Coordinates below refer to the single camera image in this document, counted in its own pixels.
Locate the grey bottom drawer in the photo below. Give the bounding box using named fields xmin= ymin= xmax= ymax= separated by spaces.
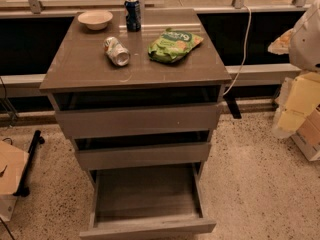
xmin=80 ymin=164 xmax=215 ymax=240

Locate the grey drawer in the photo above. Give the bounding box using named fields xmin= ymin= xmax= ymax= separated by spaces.
xmin=75 ymin=130 xmax=211 ymax=170
xmin=80 ymin=164 xmax=215 ymax=240
xmin=55 ymin=102 xmax=221 ymax=139

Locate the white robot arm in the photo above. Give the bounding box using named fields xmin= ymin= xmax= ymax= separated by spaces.
xmin=268 ymin=0 xmax=320 ymax=139

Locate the grey top drawer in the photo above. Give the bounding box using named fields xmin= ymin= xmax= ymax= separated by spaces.
xmin=55 ymin=102 xmax=221 ymax=139

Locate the grey drawer cabinet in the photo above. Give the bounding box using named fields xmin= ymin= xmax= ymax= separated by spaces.
xmin=39 ymin=7 xmax=233 ymax=240

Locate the grey middle drawer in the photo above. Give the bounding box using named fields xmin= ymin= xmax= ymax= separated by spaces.
xmin=75 ymin=130 xmax=211 ymax=170

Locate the cardboard box right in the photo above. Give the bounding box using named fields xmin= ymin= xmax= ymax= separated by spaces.
xmin=292 ymin=108 xmax=320 ymax=161

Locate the cardboard box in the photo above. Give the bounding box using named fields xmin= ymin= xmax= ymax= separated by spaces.
xmin=292 ymin=108 xmax=320 ymax=161
xmin=0 ymin=141 xmax=29 ymax=222

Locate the green chip bag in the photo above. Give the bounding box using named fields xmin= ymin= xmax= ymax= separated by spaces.
xmin=148 ymin=28 xmax=203 ymax=64

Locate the blue soda can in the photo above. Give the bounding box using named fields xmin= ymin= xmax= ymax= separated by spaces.
xmin=124 ymin=0 xmax=141 ymax=32

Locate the silver lying can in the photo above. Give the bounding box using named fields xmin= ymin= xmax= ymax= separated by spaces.
xmin=104 ymin=37 xmax=130 ymax=67

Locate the white bowl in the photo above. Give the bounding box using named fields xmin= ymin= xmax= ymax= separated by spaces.
xmin=78 ymin=10 xmax=113 ymax=30

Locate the black stand bar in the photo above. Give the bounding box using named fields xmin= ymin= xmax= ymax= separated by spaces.
xmin=14 ymin=130 xmax=45 ymax=197

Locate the cardboard box left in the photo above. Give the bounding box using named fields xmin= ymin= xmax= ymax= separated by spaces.
xmin=0 ymin=141 xmax=29 ymax=222

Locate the black bracket leg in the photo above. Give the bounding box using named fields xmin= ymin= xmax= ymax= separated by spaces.
xmin=224 ymin=94 xmax=242 ymax=119

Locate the white cable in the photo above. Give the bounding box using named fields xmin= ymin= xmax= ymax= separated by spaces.
xmin=222 ymin=4 xmax=253 ymax=97

